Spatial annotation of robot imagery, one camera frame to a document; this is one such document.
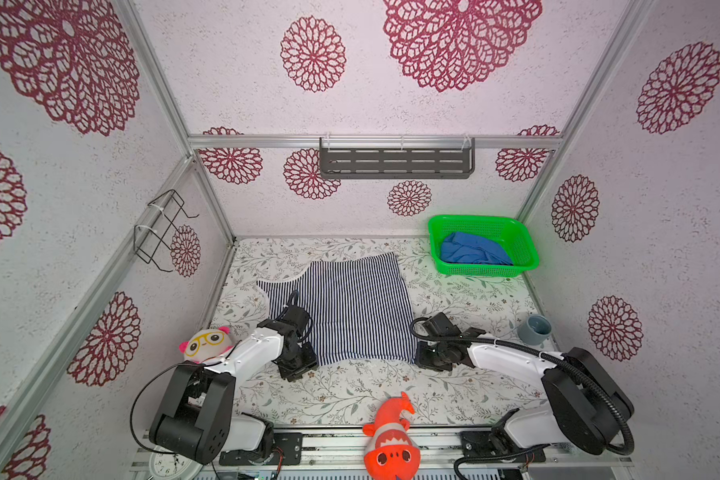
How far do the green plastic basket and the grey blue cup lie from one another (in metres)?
0.22

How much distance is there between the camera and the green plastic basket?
3.55 ft

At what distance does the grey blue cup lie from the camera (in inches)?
35.3

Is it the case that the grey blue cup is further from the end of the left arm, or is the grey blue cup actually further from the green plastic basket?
the end of the left arm
